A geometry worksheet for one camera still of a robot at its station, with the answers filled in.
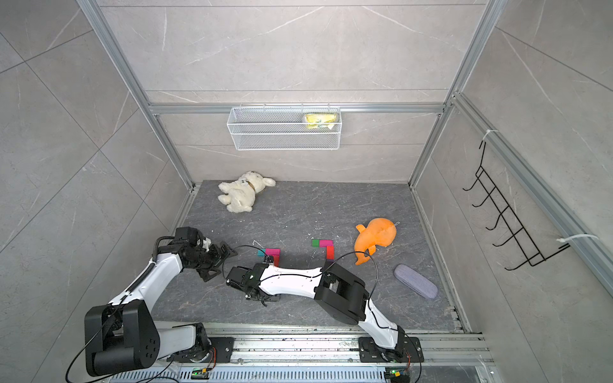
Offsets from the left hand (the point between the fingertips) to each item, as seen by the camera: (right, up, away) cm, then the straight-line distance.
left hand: (230, 257), depth 86 cm
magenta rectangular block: (+36, +3, +12) cm, 38 cm away
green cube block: (+32, +3, +12) cm, 34 cm away
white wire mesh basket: (+18, +52, +15) cm, 57 cm away
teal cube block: (+9, 0, +9) cm, 13 cm away
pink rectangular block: (+14, 0, +11) cm, 18 cm away
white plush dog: (-2, +24, +17) cm, 30 cm away
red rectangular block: (+38, 0, +10) cm, 39 cm away
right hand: (+13, -13, -2) cm, 19 cm away
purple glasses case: (+68, -9, -1) cm, 69 cm away
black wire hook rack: (+87, +16, -19) cm, 90 cm away
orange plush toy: (+57, +9, +7) cm, 58 cm away
